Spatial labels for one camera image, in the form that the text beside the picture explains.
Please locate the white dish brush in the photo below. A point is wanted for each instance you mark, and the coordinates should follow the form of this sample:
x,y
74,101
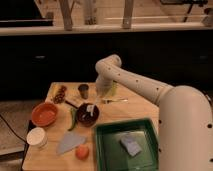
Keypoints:
x,y
90,108

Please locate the orange fruit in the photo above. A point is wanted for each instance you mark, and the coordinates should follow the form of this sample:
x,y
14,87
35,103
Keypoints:
x,y
82,152

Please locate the blue sponge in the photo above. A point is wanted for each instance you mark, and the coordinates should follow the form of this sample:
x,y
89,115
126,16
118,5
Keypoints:
x,y
130,144

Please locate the green chili pepper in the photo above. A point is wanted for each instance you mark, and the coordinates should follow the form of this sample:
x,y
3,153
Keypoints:
x,y
73,113

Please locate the orange bowl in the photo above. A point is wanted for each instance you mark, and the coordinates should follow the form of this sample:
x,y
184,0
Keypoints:
x,y
44,114

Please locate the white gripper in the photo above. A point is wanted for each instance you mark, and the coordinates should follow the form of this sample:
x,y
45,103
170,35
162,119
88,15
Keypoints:
x,y
103,85

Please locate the purple bowl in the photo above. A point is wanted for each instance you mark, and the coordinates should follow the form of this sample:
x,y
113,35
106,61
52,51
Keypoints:
x,y
85,117

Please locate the green glass cup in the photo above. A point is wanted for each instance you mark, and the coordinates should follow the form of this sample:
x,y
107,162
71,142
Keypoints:
x,y
113,89

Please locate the white cup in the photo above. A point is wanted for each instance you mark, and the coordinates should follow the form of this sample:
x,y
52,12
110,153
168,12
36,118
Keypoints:
x,y
37,137

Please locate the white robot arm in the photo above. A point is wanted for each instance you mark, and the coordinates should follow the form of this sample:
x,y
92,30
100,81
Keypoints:
x,y
185,131

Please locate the metal fork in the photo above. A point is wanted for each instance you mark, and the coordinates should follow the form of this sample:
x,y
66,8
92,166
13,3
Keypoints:
x,y
106,101

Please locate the dark metal cup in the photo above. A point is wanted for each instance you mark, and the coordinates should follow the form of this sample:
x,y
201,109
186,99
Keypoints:
x,y
83,90

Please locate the grey triangular cloth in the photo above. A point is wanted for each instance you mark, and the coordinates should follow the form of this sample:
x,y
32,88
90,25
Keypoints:
x,y
69,141

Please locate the green plastic tray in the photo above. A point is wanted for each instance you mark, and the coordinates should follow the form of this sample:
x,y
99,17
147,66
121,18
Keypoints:
x,y
111,154

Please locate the brown grape bunch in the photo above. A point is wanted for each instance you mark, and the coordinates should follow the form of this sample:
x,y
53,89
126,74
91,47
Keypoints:
x,y
60,95

